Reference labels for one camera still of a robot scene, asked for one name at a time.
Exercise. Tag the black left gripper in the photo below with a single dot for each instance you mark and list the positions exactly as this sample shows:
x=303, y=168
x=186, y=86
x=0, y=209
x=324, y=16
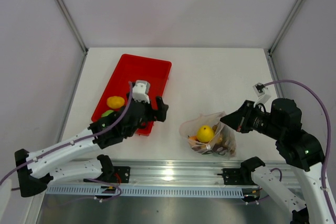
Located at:
x=161, y=110

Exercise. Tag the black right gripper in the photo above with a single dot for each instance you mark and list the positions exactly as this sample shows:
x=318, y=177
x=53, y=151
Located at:
x=239, y=119

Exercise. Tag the tan longan fruit bunch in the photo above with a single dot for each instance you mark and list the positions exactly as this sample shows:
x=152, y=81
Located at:
x=226, y=143

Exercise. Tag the clear zip top bag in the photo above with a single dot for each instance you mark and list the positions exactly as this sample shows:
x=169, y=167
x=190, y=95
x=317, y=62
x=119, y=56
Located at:
x=191, y=127

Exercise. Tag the sliced cured ham piece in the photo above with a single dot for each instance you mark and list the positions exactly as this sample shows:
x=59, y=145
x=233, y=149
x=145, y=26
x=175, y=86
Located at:
x=201, y=148

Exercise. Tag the yellow mango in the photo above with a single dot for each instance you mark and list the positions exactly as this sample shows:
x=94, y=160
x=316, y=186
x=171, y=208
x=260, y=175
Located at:
x=205, y=134

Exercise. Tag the yellow potato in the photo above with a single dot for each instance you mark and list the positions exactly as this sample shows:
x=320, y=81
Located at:
x=115, y=102

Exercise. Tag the green custard apple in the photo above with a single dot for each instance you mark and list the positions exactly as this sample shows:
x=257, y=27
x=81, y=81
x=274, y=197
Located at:
x=106, y=113

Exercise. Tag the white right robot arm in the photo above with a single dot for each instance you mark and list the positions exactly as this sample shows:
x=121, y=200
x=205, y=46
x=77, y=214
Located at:
x=301, y=151

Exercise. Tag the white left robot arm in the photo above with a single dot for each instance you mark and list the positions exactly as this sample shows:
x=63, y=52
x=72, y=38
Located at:
x=83, y=143

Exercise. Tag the red plastic tray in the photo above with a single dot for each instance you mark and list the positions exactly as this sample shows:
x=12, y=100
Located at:
x=129, y=69

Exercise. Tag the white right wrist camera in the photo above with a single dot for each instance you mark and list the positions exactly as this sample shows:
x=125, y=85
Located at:
x=262, y=93

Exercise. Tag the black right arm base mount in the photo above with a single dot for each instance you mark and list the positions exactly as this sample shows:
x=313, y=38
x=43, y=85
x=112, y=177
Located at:
x=236, y=176

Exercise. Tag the aluminium rail profile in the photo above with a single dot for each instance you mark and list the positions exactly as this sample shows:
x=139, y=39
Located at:
x=141, y=171

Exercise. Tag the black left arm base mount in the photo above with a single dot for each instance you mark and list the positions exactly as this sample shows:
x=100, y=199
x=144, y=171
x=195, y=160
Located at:
x=121, y=175

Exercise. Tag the slotted grey cable duct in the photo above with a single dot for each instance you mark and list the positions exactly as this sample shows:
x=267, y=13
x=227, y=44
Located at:
x=147, y=191

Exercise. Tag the left aluminium frame post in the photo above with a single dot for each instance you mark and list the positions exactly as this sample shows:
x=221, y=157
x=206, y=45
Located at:
x=71, y=24

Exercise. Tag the aluminium frame post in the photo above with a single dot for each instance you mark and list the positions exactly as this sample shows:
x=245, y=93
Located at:
x=71, y=24
x=294, y=11

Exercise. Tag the right aluminium frame post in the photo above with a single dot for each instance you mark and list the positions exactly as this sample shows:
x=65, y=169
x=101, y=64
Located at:
x=294, y=11

